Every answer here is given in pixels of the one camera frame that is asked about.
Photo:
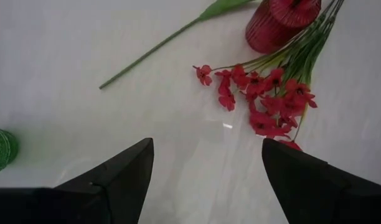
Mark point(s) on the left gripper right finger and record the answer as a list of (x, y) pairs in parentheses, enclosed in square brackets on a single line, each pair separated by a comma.
[(318, 193)]

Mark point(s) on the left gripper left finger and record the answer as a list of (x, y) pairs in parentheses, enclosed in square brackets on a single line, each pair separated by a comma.
[(115, 186)]

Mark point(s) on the large red flower bunch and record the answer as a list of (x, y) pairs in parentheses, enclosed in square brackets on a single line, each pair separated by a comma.
[(271, 102)]

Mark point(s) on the dark tulip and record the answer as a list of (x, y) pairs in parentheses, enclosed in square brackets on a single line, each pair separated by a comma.
[(223, 6)]

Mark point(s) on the green glass vase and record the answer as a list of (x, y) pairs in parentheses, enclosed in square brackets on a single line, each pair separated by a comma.
[(0, 149)]

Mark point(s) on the red ribbed glass vase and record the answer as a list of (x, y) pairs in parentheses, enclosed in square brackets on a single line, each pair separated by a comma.
[(271, 31)]

